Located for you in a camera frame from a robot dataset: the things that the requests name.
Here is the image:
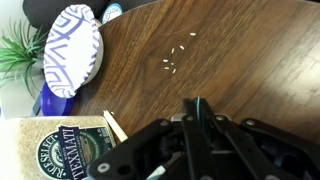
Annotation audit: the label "white blue patterned paper plate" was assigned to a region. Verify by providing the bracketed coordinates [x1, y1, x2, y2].
[44, 4, 101, 98]

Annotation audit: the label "Texmati rice jar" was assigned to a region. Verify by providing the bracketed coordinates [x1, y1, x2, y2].
[0, 116, 115, 180]

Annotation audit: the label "purple plastic bowl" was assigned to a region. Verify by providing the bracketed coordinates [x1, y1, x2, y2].
[40, 83, 74, 116]

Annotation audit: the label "green spiky plant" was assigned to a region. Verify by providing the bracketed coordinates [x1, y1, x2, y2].
[0, 20, 48, 96]

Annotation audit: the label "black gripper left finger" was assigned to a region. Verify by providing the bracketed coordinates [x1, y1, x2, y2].
[183, 99, 197, 118]

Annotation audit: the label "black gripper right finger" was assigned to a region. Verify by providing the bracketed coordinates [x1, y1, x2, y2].
[199, 98, 215, 118]

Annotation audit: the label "light blue serving spoon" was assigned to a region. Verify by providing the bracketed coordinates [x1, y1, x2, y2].
[196, 96, 201, 122]

